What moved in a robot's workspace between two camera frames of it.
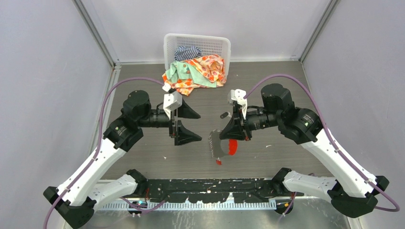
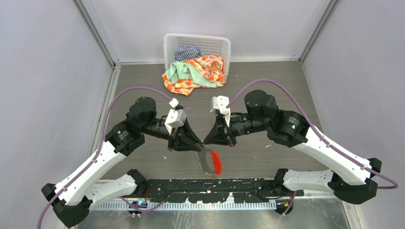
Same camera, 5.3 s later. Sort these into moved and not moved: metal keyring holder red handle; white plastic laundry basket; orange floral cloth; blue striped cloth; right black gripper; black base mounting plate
Moved: metal keyring holder red handle; right black gripper
Not moved: orange floral cloth; white plastic laundry basket; black base mounting plate; blue striped cloth
